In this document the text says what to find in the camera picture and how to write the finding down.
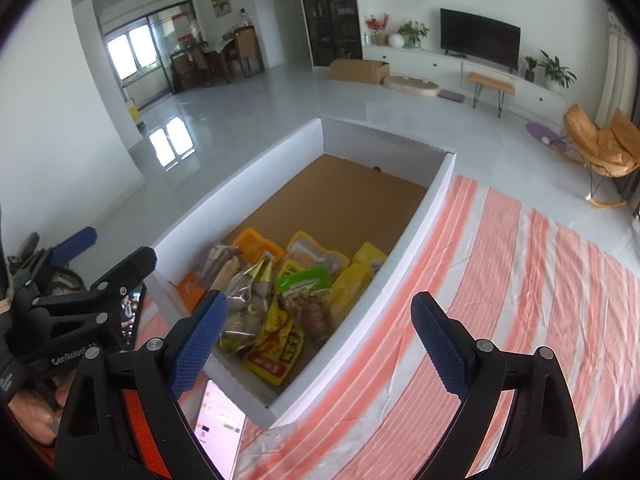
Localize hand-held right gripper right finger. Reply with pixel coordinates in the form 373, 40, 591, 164
410, 290, 584, 480

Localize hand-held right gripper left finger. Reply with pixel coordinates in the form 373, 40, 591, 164
54, 291, 229, 480

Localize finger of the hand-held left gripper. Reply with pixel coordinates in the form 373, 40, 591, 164
30, 226, 99, 269
87, 246, 159, 326

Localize red and yellow snack packet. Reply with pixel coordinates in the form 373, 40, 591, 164
243, 304, 306, 387

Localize clear sausage packet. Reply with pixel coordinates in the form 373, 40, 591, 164
197, 244, 242, 292

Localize orange snack packet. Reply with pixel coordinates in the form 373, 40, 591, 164
177, 227, 286, 312

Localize white and green snack packet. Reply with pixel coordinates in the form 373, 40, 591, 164
274, 266, 332, 297

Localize yellow sausage packet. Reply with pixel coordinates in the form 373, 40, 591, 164
284, 231, 351, 282

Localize white cardboard box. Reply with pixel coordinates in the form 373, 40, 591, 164
144, 116, 457, 429

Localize person's left hand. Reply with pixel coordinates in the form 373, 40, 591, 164
0, 354, 71, 449

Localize phone with dark screen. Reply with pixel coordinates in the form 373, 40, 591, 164
119, 282, 149, 352

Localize phone with white screen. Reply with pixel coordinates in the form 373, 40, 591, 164
192, 378, 249, 480

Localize orange striped tablecloth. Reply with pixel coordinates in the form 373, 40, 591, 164
134, 175, 640, 480

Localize red clothing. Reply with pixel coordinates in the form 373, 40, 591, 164
122, 389, 167, 472

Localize glass balcony door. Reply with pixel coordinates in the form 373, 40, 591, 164
99, 2, 196, 109

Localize dining table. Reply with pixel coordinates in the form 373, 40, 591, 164
199, 42, 236, 84

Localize round purple mat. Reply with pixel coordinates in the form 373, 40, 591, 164
524, 120, 569, 151

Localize wooden dining chair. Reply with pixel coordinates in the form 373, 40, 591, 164
233, 26, 266, 77

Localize orange lounge chair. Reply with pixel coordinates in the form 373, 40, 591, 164
563, 103, 640, 207

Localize round beige pet bed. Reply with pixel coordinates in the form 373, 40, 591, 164
383, 74, 441, 99

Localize wooden bench with metal legs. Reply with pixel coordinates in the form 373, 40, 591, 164
467, 72, 516, 119

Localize white television cabinet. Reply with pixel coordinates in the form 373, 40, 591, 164
362, 44, 577, 122

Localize brown cardboard box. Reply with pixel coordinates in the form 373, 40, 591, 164
328, 58, 390, 85

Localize large potted plant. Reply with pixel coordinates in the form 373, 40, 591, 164
537, 49, 577, 94

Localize flat screen television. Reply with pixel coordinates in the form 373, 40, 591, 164
439, 8, 521, 69

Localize green flowering plant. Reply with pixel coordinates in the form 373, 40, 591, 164
397, 19, 430, 50

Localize dark glass cabinet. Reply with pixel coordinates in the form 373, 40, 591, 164
294, 0, 364, 69

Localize red flowers in vase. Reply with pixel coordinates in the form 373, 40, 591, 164
364, 13, 390, 46

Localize cloth-covered standing air conditioner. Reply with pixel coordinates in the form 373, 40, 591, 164
597, 9, 634, 127

